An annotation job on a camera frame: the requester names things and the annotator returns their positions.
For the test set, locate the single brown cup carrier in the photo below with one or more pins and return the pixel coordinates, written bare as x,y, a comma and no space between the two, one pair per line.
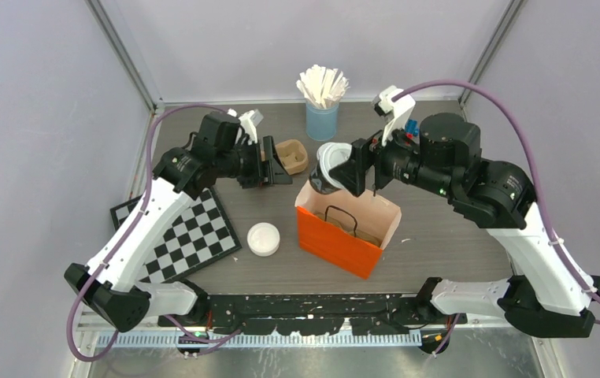
350,229

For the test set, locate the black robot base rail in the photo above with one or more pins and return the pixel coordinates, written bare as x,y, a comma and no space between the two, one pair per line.
323,314

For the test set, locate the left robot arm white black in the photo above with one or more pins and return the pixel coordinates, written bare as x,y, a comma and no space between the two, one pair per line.
107,283

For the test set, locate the white lid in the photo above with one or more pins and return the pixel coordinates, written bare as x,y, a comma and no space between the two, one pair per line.
332,155

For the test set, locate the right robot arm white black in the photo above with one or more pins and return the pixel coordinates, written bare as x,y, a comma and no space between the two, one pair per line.
543,299

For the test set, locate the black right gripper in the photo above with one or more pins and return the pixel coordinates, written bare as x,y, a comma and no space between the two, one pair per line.
351,172

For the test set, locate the blue cylindrical holder cup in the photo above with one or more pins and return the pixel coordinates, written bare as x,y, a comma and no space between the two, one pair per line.
321,124

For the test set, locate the blue red toy blocks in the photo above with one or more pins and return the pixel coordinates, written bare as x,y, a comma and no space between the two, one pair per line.
412,129

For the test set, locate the brown cardboard cup carrier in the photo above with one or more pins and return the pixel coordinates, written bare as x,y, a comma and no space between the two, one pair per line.
293,156

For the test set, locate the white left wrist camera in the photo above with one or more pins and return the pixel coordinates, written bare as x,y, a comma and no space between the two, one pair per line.
248,125

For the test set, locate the orange paper takeout bag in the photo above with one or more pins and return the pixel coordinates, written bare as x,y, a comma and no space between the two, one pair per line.
371,213

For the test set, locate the stack of white lids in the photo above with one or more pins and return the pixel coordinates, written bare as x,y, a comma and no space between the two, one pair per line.
263,239

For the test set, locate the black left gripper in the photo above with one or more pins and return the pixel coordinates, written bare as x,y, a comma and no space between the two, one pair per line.
257,178

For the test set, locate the black white checkerboard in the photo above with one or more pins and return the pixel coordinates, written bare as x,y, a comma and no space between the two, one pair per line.
198,237

